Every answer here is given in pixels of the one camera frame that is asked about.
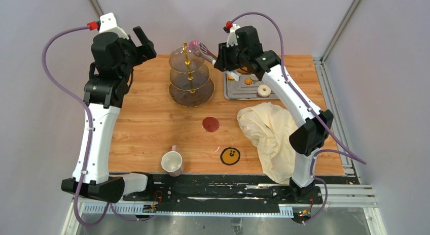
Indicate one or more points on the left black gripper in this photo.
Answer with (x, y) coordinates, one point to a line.
(146, 49)

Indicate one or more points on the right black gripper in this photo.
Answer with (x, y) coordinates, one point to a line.
(222, 63)

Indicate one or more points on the metal tongs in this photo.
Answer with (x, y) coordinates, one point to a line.
(209, 56)

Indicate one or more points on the purple pink eclair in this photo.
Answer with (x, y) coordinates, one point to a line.
(194, 47)

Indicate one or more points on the metal baking tray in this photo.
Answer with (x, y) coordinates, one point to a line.
(238, 90)

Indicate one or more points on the three-tier glass cake stand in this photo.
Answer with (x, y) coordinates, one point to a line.
(190, 81)

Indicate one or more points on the white ring donut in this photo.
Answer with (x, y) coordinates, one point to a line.
(263, 91)

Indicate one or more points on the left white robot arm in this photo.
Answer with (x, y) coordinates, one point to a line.
(91, 177)

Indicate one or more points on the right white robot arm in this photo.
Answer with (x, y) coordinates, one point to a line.
(312, 122)

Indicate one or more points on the brown croissant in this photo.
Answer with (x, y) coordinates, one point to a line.
(242, 71)

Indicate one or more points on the small orange cookie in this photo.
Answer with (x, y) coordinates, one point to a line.
(248, 81)

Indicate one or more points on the red round coaster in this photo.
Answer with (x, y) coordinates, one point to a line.
(210, 124)

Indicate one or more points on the cream cloth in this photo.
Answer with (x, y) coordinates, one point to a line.
(268, 127)

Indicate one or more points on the yellow smiley coaster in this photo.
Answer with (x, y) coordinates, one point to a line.
(230, 156)

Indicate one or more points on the pink mug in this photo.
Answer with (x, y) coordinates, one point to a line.
(172, 162)

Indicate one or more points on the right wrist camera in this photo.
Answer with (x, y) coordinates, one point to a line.
(232, 37)

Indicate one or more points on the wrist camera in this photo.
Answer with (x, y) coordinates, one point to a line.
(232, 37)
(108, 23)

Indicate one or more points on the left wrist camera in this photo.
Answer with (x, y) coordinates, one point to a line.
(108, 23)

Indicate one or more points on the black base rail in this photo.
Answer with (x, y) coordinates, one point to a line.
(224, 194)

